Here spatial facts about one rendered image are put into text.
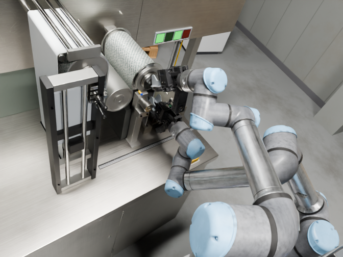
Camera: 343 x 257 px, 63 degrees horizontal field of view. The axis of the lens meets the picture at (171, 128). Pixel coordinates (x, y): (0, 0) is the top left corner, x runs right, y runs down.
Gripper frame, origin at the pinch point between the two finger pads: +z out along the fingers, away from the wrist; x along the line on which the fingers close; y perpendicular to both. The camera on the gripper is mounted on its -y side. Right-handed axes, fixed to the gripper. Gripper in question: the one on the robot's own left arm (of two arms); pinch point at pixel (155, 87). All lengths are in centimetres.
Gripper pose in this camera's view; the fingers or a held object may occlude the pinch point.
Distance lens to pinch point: 113.4
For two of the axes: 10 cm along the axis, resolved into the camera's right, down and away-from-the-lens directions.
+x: -7.8, 3.1, -5.5
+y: -1.8, -9.4, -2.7
